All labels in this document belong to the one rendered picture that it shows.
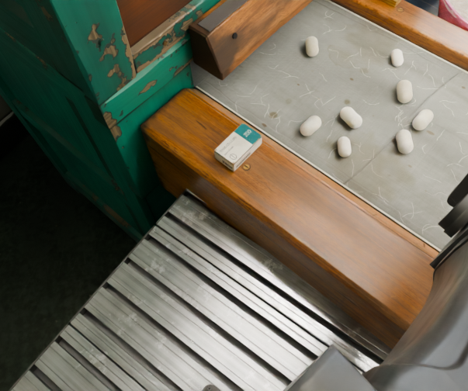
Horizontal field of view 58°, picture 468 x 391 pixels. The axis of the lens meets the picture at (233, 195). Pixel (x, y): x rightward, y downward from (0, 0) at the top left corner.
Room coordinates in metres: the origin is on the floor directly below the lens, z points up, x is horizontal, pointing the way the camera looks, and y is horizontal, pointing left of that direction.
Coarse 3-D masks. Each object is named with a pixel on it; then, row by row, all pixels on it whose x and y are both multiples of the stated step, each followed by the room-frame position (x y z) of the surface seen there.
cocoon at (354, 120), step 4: (344, 108) 0.40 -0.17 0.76; (348, 108) 0.39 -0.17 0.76; (340, 112) 0.39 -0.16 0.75; (344, 112) 0.39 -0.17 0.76; (348, 112) 0.39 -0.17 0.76; (352, 112) 0.38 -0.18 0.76; (344, 116) 0.38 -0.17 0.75; (348, 116) 0.38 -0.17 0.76; (352, 116) 0.38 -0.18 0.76; (356, 116) 0.38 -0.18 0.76; (360, 116) 0.38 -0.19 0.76; (344, 120) 0.38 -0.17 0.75; (348, 120) 0.38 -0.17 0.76; (352, 120) 0.37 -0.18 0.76; (356, 120) 0.37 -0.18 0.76; (360, 120) 0.37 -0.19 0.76; (348, 124) 0.37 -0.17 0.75; (352, 124) 0.37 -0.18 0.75; (356, 124) 0.37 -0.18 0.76; (360, 124) 0.37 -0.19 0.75
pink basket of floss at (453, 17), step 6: (444, 0) 0.61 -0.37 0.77; (444, 6) 0.61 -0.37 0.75; (450, 6) 0.59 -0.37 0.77; (444, 12) 0.61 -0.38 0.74; (450, 12) 0.58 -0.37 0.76; (456, 12) 0.57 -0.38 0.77; (444, 18) 0.61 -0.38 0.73; (450, 18) 0.59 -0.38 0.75; (456, 18) 0.57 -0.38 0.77; (462, 18) 0.56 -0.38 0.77; (456, 24) 0.57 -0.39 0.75; (462, 24) 0.55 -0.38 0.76
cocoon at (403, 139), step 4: (400, 132) 0.35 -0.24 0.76; (404, 132) 0.35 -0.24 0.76; (408, 132) 0.35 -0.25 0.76; (396, 136) 0.35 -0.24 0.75; (400, 136) 0.34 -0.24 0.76; (404, 136) 0.34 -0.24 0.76; (408, 136) 0.34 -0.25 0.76; (400, 140) 0.33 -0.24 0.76; (404, 140) 0.33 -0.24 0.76; (408, 140) 0.33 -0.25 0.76; (400, 144) 0.33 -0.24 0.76; (404, 144) 0.33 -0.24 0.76; (408, 144) 0.33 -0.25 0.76; (412, 144) 0.33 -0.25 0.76; (400, 148) 0.32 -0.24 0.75; (404, 148) 0.32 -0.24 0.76; (408, 148) 0.32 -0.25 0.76; (412, 148) 0.32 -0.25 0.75; (400, 152) 0.32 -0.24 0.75; (404, 152) 0.32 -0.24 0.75; (408, 152) 0.32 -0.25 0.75
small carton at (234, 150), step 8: (240, 128) 0.35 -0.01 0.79; (248, 128) 0.35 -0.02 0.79; (232, 136) 0.33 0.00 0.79; (240, 136) 0.33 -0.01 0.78; (248, 136) 0.33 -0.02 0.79; (256, 136) 0.33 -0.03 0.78; (224, 144) 0.32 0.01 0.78; (232, 144) 0.32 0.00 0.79; (240, 144) 0.32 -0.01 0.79; (248, 144) 0.32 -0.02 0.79; (256, 144) 0.32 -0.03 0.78; (216, 152) 0.31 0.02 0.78; (224, 152) 0.31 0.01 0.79; (232, 152) 0.31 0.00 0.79; (240, 152) 0.31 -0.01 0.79; (248, 152) 0.31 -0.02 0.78; (224, 160) 0.30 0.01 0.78; (232, 160) 0.30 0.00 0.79; (240, 160) 0.30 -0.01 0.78; (232, 168) 0.29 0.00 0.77
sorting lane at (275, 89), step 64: (320, 0) 0.65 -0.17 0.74; (256, 64) 0.51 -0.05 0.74; (320, 64) 0.50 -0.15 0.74; (384, 64) 0.49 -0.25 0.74; (448, 64) 0.49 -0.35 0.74; (256, 128) 0.38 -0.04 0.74; (320, 128) 0.37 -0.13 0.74; (384, 128) 0.37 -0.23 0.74; (448, 128) 0.36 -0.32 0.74; (384, 192) 0.26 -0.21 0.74; (448, 192) 0.26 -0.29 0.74
